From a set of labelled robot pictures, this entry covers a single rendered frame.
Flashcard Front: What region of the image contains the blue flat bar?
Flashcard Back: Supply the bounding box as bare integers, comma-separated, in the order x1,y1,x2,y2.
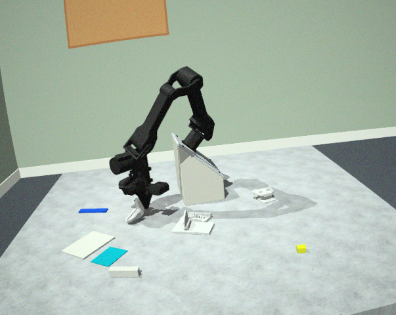
78,208,108,213

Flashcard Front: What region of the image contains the small yellow block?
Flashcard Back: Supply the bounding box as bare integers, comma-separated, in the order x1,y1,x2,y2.
296,245,306,253

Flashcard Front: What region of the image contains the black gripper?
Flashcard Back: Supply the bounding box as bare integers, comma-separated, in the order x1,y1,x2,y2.
118,166,169,209

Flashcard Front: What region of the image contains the cyan flat plate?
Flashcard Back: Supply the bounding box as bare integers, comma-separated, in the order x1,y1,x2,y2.
91,247,127,267

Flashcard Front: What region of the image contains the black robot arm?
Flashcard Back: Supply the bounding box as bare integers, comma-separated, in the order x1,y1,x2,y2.
109,66,215,196

